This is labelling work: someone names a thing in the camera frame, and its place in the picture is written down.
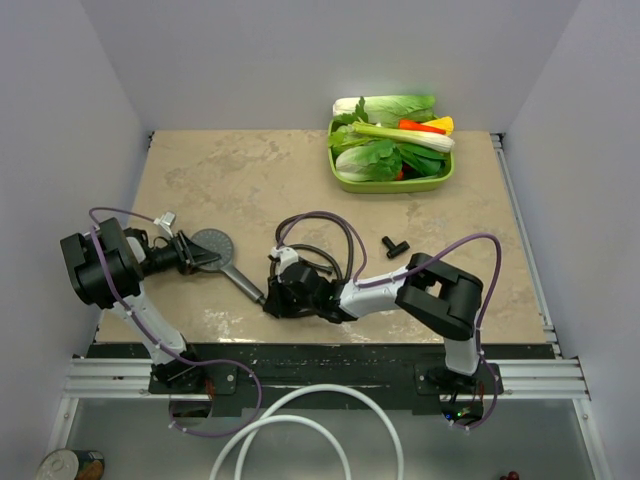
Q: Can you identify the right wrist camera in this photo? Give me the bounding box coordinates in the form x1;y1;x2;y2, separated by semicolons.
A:
270;246;299;270

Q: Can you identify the white hose loop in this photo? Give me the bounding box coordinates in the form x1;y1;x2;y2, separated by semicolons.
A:
208;383;405;480

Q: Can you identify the black shower hose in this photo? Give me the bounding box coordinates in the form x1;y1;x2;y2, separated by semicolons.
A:
268;213;356;291

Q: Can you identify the napa cabbage at back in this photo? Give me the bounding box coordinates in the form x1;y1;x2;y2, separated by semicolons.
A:
332;95;436;127

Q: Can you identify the black mounting base plate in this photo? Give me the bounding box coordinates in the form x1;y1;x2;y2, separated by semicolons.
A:
84;342;556;419

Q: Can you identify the grey shower head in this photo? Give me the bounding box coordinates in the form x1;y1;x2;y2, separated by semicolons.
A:
191;228;266;305

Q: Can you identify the yellow pepper piece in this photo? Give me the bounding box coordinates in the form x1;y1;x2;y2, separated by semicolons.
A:
424;116;455;136

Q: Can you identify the napa cabbage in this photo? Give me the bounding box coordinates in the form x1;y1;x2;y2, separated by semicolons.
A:
335;140;402;182
332;95;436;127

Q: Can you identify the black T-shaped fitting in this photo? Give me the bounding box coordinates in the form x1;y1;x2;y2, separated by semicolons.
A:
381;236;410;259

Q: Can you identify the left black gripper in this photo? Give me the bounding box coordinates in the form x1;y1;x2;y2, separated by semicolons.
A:
143;230;221;277

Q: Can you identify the napa cabbage in front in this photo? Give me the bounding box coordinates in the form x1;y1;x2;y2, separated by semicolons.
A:
335;140;402;182

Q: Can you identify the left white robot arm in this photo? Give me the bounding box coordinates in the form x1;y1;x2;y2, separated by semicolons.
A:
60;218;221;393

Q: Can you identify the tin can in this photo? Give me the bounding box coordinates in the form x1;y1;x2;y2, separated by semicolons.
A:
35;449;105;480

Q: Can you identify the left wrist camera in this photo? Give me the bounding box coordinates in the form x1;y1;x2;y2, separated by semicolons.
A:
153;211;176;240

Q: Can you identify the green vegetable tray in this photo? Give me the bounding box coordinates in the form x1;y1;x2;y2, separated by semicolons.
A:
328;118;455;193

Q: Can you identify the green celery stalk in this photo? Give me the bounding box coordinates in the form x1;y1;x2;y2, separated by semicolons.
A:
350;122;455;153

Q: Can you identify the orange carrot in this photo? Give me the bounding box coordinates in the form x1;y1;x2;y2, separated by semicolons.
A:
398;119;447;135

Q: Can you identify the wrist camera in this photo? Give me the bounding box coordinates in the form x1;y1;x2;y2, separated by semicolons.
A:
153;211;176;240
270;246;299;270

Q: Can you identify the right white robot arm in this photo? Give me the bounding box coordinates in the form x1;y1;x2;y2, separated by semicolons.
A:
263;247;485;393

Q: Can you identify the dark green leafy vegetable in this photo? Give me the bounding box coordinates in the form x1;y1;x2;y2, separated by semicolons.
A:
396;143;447;177

